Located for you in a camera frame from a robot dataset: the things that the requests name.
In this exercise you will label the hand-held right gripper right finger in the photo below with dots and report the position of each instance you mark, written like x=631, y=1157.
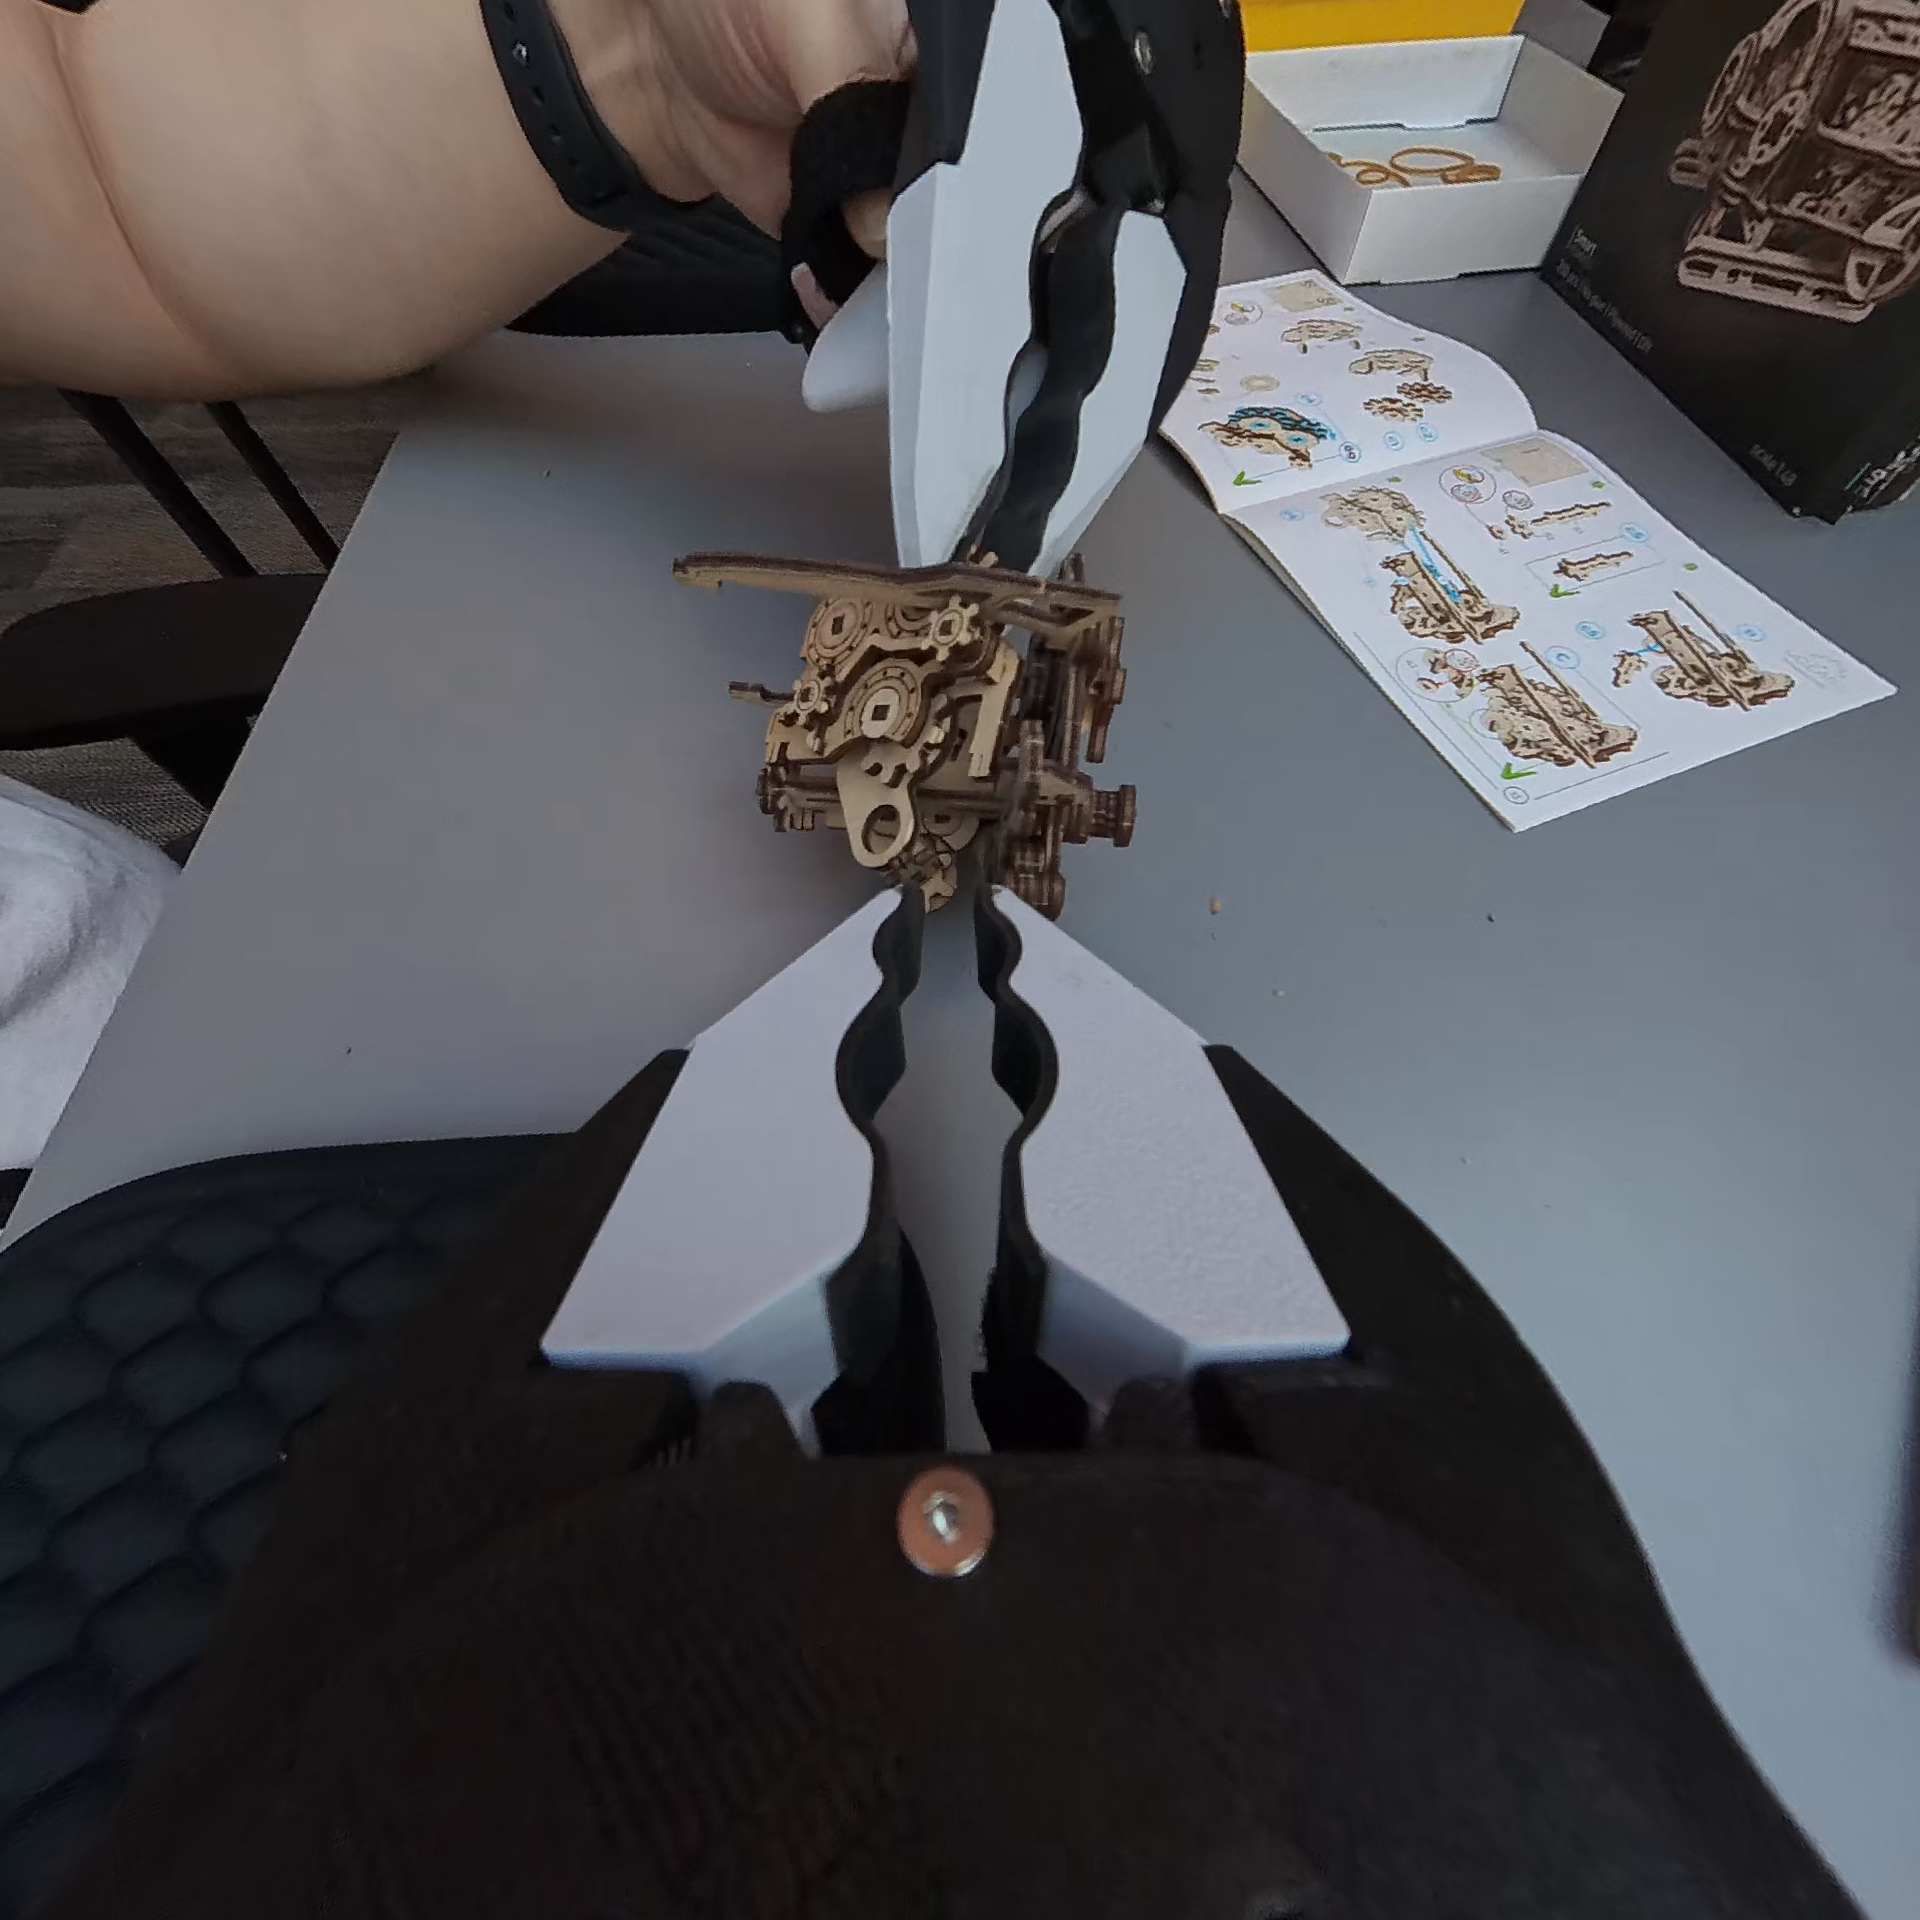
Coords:
x=1154, y=1200

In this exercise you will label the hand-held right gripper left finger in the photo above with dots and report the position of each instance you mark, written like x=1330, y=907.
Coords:
x=704, y=1200

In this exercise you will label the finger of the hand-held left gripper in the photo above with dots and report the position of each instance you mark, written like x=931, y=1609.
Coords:
x=952, y=344
x=1148, y=344

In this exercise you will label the wooden mechanical model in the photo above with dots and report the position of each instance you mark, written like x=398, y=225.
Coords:
x=901, y=734

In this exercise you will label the person's left forearm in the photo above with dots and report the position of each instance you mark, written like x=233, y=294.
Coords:
x=254, y=195

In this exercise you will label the person's left hand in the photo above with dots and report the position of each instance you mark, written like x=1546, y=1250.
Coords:
x=720, y=90

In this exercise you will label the yellow box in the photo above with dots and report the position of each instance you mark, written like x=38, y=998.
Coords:
x=1351, y=22

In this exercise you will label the tan rubber band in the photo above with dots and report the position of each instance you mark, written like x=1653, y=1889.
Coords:
x=1440, y=165
x=1355, y=168

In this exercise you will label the white cardboard box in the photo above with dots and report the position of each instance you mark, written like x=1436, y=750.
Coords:
x=1411, y=225

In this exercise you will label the illustrated instruction booklet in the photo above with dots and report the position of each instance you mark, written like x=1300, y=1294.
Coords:
x=1515, y=601

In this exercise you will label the black wristband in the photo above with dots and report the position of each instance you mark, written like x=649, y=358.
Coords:
x=563, y=104

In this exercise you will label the black product box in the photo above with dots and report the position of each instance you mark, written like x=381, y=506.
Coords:
x=1771, y=241

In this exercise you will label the black office chair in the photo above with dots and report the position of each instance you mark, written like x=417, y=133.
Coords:
x=151, y=675

